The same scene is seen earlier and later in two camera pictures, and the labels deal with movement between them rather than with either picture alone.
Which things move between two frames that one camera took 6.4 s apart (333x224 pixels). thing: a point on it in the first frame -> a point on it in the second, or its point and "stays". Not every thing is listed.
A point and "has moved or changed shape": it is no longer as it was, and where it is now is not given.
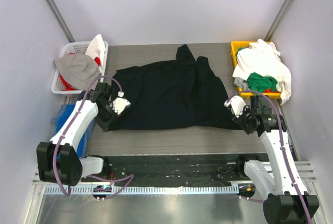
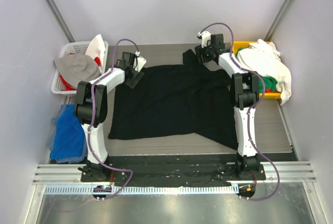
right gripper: [244, 126] -> [202, 54]
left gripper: [104, 124] -> [136, 77]
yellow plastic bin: [235, 45] stays
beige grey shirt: [78, 70] stays
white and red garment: [97, 48] stays
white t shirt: [263, 58] stays
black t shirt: [178, 93] has moved or changed shape
